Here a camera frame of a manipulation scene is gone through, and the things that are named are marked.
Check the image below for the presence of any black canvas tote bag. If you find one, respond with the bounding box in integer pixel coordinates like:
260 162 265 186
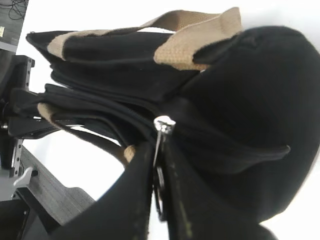
26 7 320 222

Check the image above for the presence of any black cable bundle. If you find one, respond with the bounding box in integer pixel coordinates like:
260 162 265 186
8 0 30 21

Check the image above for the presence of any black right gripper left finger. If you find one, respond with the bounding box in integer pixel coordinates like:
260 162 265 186
49 142 153 240

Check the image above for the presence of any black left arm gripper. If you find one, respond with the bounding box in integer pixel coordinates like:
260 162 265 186
0 54 59 178

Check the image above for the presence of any silver zipper pull ring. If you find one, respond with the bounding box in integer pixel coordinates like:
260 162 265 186
151 115 176 222

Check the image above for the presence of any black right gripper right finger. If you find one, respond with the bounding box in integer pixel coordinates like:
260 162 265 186
163 139 276 240

